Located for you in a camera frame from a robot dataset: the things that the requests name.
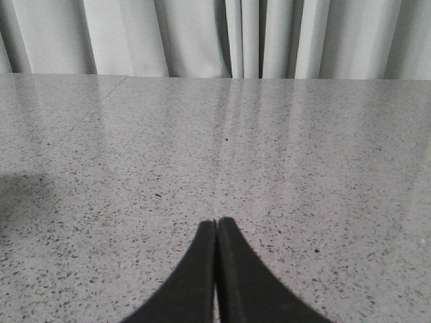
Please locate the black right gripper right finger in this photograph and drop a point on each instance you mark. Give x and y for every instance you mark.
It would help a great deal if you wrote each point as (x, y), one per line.
(247, 290)

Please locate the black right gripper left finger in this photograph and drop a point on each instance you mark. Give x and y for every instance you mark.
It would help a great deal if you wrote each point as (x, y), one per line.
(187, 294)

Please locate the grey curtain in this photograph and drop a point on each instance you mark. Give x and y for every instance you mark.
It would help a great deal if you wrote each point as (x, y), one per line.
(239, 39)

